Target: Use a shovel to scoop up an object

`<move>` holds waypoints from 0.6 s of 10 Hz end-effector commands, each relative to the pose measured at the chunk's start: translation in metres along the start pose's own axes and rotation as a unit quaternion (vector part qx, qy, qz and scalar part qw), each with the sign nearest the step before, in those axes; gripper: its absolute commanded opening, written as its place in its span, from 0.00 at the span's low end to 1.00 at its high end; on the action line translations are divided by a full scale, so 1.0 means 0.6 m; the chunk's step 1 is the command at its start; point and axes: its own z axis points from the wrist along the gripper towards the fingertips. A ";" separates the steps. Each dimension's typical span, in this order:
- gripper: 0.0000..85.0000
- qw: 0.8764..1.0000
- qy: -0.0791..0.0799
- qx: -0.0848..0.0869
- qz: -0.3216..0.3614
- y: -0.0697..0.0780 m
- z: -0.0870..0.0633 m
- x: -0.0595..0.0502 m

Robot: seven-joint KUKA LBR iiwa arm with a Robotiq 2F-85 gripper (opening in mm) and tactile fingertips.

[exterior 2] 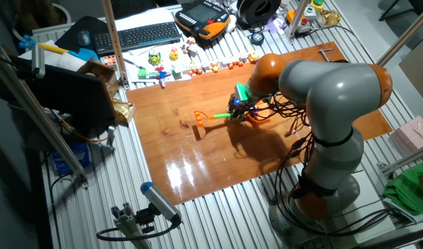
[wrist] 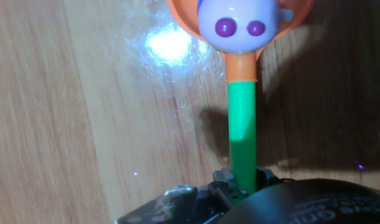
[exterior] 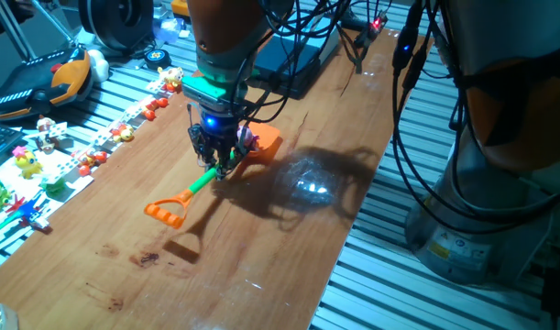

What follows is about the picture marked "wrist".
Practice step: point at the small doll toy purple buns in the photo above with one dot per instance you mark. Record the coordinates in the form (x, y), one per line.
(239, 28)

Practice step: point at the orange green toy shovel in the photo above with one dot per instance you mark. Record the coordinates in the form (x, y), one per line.
(242, 109)

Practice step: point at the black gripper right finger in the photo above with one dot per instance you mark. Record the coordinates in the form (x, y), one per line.
(266, 177)

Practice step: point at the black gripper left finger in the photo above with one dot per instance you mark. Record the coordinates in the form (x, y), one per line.
(224, 186)

